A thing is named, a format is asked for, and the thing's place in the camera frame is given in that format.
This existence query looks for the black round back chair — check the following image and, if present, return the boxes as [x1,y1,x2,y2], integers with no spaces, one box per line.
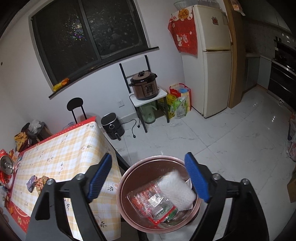
[66,97,88,125]

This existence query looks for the red crushed soda can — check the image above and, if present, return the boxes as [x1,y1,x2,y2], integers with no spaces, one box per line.
[0,149,15,189]

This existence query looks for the yellow patterned bag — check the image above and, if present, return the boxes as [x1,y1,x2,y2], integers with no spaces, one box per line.
[14,132,28,152]

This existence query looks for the pink round trash bin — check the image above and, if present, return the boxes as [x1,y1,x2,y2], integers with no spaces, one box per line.
[117,155,201,234]

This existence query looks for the blue crushed drink can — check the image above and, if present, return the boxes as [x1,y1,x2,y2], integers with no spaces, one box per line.
[26,175,37,193]

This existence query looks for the yellow plaid floral tablecloth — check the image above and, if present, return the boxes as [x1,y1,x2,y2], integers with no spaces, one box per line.
[7,117,121,240]

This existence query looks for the colourful shopping bag on floor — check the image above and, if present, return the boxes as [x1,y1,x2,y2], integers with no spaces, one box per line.
[166,83,192,119]

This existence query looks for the black framed window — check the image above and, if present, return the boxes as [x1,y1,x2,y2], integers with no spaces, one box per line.
[30,1,154,96]

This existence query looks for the brown snack wrapper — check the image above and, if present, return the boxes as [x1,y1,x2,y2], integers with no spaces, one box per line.
[35,176,49,195]

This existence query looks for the wooden stool with clutter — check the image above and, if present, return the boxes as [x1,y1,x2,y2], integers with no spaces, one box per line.
[21,122,52,146]

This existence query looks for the yellow orange snack bag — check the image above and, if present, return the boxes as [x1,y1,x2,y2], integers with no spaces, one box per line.
[53,78,70,92]

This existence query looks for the brown electric pressure cooker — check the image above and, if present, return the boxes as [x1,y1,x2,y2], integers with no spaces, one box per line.
[129,71,159,100]

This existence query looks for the white refrigerator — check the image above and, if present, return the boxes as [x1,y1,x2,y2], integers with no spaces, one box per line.
[181,5,232,118]

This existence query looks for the black air fryer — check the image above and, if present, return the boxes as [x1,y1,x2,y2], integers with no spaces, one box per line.
[101,113,125,141]

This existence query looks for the clear plastic bag on stool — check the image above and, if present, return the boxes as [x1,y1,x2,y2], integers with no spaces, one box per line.
[28,120,42,134]

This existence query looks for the green plastic jug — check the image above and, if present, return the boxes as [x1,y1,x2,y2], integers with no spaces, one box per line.
[140,101,157,124]

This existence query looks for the red festive hanging bag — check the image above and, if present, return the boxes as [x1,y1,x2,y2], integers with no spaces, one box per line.
[168,6,198,56]

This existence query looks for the white top side table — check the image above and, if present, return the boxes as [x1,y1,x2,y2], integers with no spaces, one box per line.
[119,56,170,133]

